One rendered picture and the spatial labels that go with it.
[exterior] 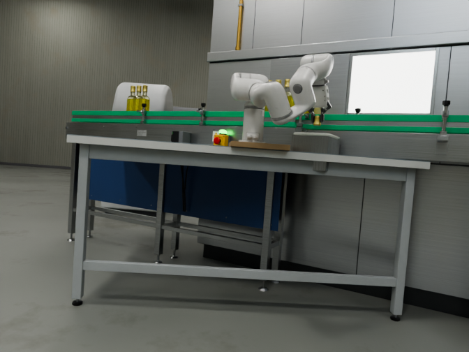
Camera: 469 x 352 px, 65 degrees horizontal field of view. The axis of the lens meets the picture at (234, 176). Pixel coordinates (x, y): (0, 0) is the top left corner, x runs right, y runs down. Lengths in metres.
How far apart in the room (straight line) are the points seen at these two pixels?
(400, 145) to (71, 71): 11.46
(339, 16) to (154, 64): 10.04
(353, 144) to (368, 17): 0.73
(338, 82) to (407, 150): 0.57
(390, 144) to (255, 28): 1.14
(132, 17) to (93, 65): 1.87
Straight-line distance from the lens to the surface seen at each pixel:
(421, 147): 1.90
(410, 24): 2.24
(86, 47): 12.66
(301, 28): 2.38
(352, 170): 1.75
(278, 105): 1.41
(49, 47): 13.03
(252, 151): 1.60
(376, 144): 1.92
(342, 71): 2.20
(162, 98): 4.16
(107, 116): 2.74
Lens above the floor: 0.70
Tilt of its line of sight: 3 degrees down
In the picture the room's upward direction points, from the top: 4 degrees clockwise
